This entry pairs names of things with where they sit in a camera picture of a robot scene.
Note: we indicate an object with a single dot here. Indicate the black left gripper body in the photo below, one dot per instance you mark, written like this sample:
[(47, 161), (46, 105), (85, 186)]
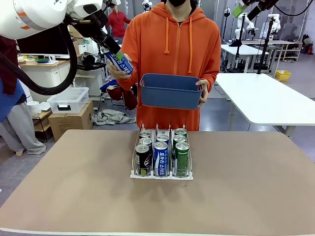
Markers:
[(108, 43)]

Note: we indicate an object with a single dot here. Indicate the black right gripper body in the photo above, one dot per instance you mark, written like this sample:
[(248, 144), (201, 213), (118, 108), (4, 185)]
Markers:
[(247, 2)]

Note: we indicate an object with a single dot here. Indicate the blue white beverage can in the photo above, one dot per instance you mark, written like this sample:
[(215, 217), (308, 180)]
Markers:
[(161, 162), (162, 138), (122, 65)]

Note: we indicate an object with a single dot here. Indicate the blue plastic bin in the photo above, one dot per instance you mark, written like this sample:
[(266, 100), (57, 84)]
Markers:
[(169, 93)]

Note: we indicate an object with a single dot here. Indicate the black can blue logo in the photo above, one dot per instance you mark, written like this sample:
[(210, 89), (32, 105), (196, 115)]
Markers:
[(142, 162)]

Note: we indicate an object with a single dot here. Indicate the dark green textured can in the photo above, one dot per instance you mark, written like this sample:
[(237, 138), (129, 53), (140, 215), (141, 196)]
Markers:
[(182, 162)]

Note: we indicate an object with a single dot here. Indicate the orange right forearm sleeve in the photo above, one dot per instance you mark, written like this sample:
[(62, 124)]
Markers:
[(126, 84)]

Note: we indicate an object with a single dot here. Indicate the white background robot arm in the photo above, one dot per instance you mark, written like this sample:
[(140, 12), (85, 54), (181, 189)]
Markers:
[(276, 23), (240, 27)]

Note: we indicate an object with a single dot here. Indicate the orange left forearm sleeve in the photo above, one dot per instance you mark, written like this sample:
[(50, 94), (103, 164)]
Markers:
[(212, 78)]

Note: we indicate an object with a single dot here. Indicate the person right hand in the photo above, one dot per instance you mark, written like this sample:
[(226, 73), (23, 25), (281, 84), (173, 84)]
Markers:
[(119, 75)]

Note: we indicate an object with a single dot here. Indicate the person left hand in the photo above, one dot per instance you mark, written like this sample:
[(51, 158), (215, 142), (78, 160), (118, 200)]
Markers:
[(205, 93)]

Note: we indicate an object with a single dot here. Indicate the person in red top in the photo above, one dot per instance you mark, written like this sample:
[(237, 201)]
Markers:
[(118, 23)]

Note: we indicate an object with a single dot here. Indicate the blue cloth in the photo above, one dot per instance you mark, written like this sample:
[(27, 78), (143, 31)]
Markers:
[(109, 86)]

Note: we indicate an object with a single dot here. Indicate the black tripod stand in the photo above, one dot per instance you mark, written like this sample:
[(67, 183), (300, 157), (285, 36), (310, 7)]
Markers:
[(264, 54), (238, 49)]

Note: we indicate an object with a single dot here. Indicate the white background table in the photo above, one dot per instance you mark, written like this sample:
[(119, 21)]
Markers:
[(243, 50)]

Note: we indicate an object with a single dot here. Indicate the red cloth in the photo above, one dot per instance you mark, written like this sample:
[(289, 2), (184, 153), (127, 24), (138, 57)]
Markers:
[(123, 97)]

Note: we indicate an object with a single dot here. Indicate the person in orange hoodie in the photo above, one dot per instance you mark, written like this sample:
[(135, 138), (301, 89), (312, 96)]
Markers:
[(177, 44)]

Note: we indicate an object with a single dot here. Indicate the black computer monitor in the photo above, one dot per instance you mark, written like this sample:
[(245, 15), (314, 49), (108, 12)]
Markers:
[(49, 46)]

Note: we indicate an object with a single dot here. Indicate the black face mask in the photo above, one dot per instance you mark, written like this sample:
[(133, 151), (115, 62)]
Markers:
[(178, 2)]

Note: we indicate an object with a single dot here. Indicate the grey cloth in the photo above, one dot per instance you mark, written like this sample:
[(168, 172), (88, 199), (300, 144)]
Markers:
[(110, 117)]

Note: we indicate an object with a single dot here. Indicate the wooden shelf rack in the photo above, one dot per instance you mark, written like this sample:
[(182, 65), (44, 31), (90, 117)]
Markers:
[(290, 51)]

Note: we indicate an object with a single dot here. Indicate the white desk wooden top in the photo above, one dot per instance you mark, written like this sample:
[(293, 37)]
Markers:
[(49, 73)]

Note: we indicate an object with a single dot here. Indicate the clear plastic storage box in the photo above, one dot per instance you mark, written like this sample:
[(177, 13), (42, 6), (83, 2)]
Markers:
[(69, 99)]

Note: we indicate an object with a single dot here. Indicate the yellow plastic crate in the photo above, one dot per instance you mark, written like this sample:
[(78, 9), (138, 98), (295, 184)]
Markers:
[(283, 75)]

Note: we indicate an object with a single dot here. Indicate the brown cardboard box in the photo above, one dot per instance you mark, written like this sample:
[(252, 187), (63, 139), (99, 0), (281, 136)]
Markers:
[(71, 123)]

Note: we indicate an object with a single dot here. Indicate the black can silver lid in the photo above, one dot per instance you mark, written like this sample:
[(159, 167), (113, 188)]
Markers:
[(145, 134)]

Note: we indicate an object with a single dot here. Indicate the large white table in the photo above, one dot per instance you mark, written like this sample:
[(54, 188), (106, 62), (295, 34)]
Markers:
[(265, 98)]

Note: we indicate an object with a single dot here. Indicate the small wooden side shelf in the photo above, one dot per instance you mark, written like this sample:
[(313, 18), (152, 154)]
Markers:
[(43, 116)]

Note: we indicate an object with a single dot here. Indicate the white paper roll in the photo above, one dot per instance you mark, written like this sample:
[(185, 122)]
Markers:
[(33, 107)]

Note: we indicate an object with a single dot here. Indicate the green can silver lid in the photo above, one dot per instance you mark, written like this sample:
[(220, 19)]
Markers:
[(180, 132)]

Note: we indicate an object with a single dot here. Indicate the person in grey trousers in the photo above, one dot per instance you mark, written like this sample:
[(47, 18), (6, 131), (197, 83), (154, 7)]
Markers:
[(17, 123)]

